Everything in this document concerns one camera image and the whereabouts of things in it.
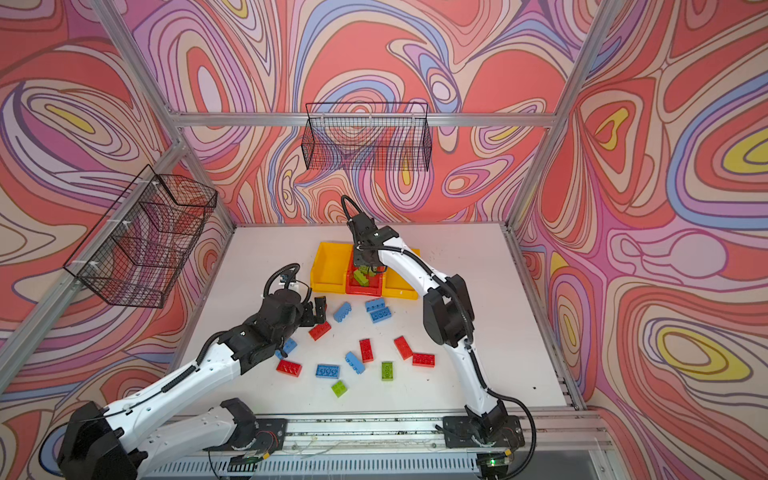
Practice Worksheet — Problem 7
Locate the red lego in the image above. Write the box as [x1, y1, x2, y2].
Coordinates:
[411, 353, 436, 368]
[359, 339, 374, 364]
[394, 336, 413, 360]
[276, 359, 303, 378]
[309, 322, 331, 341]

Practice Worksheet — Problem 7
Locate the green lego small bottom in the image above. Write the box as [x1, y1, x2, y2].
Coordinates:
[331, 380, 348, 398]

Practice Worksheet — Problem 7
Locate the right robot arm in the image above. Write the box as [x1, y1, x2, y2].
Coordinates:
[346, 213, 508, 446]

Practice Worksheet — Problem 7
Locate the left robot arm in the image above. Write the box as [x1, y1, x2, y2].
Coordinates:
[56, 289, 327, 479]

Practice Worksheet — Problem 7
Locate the red middle bin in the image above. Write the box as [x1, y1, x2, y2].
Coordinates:
[345, 253, 384, 297]

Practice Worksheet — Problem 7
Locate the left yellow bin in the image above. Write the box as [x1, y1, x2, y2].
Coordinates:
[310, 242, 353, 294]

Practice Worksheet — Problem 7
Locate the yellow bin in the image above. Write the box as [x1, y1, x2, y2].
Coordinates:
[310, 242, 353, 294]
[381, 267, 419, 301]

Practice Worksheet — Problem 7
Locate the right yellow bin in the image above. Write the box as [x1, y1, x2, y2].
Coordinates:
[381, 267, 419, 301]

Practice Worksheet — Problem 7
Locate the blue lego bottom underside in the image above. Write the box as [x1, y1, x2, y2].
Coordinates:
[315, 364, 341, 379]

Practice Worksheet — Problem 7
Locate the blue lego bottom tilted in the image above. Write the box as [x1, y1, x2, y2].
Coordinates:
[345, 352, 365, 375]

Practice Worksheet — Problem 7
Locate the blue lego studs up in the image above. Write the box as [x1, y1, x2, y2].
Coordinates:
[365, 298, 386, 312]

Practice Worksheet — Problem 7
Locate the blue lego underside up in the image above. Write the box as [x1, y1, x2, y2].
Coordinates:
[369, 307, 392, 324]

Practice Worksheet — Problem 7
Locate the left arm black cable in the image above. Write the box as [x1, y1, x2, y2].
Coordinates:
[262, 262, 313, 301]

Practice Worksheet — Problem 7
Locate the back wire basket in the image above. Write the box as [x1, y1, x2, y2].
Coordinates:
[301, 101, 433, 172]

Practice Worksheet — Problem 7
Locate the wire basket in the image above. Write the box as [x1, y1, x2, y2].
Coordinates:
[63, 166, 218, 309]
[301, 101, 433, 172]

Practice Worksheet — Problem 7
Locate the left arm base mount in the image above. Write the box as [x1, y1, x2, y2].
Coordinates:
[200, 418, 288, 475]

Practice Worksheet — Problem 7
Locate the left wire basket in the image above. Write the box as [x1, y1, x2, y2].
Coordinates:
[63, 166, 218, 309]

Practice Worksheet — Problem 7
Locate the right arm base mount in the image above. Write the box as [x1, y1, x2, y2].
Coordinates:
[437, 415, 526, 451]

